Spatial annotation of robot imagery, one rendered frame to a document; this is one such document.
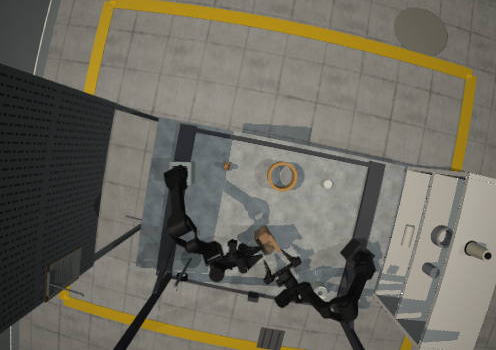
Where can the brown cardboard box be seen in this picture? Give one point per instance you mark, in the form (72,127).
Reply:
(262,237)

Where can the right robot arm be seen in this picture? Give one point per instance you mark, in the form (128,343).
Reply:
(348,306)

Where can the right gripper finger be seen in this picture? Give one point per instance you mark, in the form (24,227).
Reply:
(287,255)
(267,269)

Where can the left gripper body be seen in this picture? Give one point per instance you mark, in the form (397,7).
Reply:
(231,262)

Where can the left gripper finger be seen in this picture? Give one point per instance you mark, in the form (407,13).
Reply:
(251,260)
(252,250)

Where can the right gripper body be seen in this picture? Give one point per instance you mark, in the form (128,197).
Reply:
(294,263)

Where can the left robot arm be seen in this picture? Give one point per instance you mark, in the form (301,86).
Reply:
(179,224)

